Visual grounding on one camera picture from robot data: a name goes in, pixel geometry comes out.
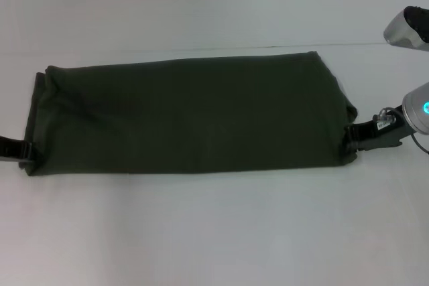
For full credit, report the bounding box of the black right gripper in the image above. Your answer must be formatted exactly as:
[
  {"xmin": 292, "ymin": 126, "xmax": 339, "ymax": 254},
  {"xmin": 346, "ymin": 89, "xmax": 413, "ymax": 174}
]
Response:
[{"xmin": 344, "ymin": 106, "xmax": 412, "ymax": 152}]

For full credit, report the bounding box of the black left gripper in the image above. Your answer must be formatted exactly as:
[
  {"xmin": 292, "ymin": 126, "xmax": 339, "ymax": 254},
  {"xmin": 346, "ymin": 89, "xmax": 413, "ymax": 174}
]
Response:
[{"xmin": 0, "ymin": 134, "xmax": 45, "ymax": 163}]

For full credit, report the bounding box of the dark green FREE t-shirt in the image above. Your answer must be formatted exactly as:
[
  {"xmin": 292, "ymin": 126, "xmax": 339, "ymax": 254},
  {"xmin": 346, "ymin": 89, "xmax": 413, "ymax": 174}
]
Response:
[{"xmin": 19, "ymin": 50, "xmax": 360, "ymax": 178}]

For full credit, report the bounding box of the silver metal connector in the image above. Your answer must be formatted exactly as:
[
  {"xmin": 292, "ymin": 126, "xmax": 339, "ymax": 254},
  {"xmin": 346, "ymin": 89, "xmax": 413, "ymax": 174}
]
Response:
[{"xmin": 373, "ymin": 113, "xmax": 397, "ymax": 125}]

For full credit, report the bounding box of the thin dark cable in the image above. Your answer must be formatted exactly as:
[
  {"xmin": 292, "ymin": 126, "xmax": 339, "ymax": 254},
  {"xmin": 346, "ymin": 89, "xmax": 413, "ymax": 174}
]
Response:
[{"xmin": 408, "ymin": 131, "xmax": 429, "ymax": 155}]

